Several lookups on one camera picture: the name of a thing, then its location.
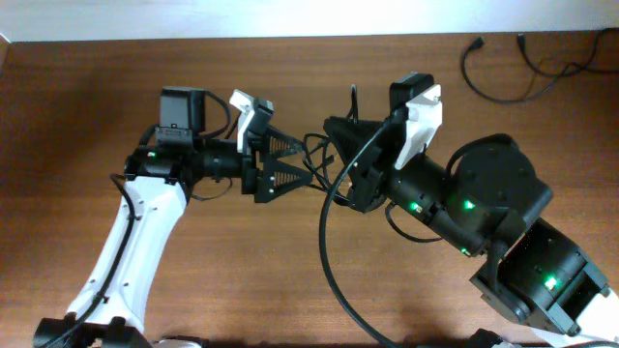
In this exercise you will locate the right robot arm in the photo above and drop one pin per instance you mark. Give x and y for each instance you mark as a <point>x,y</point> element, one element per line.
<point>486,201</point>

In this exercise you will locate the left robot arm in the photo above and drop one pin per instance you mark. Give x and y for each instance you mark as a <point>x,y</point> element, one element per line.
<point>156,188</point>

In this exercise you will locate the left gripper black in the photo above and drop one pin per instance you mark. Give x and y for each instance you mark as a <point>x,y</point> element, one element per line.
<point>250,174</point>

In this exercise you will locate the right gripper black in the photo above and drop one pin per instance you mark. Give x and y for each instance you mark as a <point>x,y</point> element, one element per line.
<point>369,181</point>

